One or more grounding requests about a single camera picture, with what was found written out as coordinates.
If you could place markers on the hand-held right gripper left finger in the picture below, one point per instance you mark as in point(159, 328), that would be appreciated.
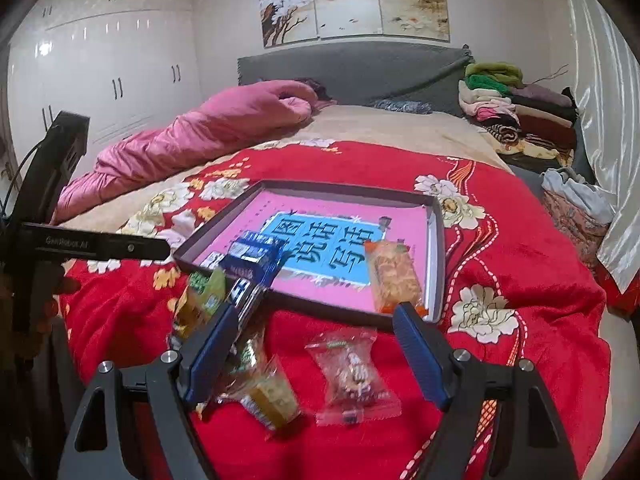
point(215, 347)

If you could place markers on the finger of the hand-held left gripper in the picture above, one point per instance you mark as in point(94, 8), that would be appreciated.
point(135, 249)

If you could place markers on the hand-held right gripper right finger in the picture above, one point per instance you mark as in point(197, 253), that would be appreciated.
point(420, 355)

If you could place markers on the green yellow snack packet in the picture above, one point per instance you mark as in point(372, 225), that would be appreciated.
point(200, 300)

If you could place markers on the clear packet with yellow pastry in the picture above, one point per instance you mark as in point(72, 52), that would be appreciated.
point(270, 395)

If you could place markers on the dark blue snack packet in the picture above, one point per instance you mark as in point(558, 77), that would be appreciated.
point(250, 272)

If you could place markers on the orange snack packet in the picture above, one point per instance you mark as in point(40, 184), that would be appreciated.
point(395, 275)

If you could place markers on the dark rimmed shallow tray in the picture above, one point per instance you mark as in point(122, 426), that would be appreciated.
point(439, 260)

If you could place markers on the blue white snack packet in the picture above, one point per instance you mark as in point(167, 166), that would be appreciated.
point(257, 245)

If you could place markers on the person's left hand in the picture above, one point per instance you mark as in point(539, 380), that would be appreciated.
point(64, 290)

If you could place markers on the clear candy packet green label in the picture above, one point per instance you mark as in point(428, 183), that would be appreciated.
point(355, 375)

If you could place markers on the white wardrobe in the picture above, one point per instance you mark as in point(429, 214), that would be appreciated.
point(100, 60)

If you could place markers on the pink quilt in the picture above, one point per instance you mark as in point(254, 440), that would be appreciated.
point(200, 135)

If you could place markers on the red floral blanket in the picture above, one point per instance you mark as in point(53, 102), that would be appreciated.
point(525, 260)

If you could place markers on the floral fabric bag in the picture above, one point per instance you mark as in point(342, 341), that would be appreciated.
point(575, 235)

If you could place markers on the red cloth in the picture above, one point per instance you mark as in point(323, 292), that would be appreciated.
point(622, 295)

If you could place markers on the beige bedsheet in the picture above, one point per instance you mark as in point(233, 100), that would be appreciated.
point(400, 130)

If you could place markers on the light grey crumpled clothes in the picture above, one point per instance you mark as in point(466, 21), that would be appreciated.
point(580, 192)

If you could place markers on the dark purple cloth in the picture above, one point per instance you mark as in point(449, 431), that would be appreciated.
point(317, 89)

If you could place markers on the dark patterned pillow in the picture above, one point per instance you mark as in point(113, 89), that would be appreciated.
point(402, 107)

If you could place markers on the stack of folded clothes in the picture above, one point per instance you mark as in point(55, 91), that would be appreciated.
point(525, 110)

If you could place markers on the tree blossom painting panel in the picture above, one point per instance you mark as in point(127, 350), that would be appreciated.
point(285, 5)

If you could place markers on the white satin curtain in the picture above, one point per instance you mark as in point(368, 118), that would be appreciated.
point(610, 110)

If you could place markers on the pale blossom painting panel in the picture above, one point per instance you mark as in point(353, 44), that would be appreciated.
point(345, 0)

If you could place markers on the calligraphy landscape painting panel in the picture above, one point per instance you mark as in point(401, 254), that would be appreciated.
point(415, 0)

